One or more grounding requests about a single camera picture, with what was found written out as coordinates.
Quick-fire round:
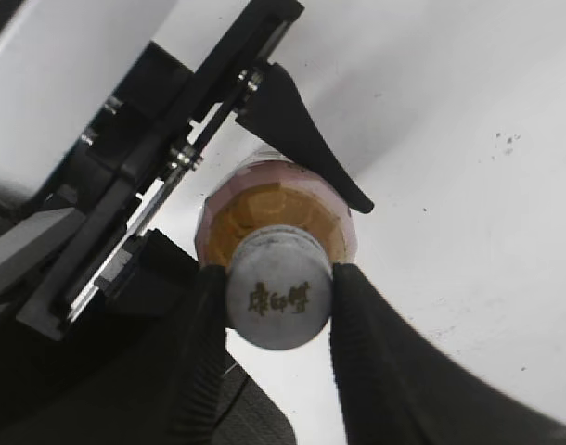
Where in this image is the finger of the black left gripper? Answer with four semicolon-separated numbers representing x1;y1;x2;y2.
236;63;374;214

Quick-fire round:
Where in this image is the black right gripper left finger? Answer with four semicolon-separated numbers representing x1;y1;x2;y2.
100;266;225;444

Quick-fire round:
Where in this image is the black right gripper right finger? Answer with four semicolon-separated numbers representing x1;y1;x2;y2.
330;264;566;444

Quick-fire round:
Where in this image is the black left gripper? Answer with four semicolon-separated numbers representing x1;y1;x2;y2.
0;1;303;343

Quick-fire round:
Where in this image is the oolong tea bottle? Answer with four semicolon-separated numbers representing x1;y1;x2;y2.
195;149;357;267

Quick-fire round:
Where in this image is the grey bottle cap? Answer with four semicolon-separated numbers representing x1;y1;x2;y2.
225;225;332;350

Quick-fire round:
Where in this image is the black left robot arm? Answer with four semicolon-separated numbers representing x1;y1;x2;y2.
0;1;374;444

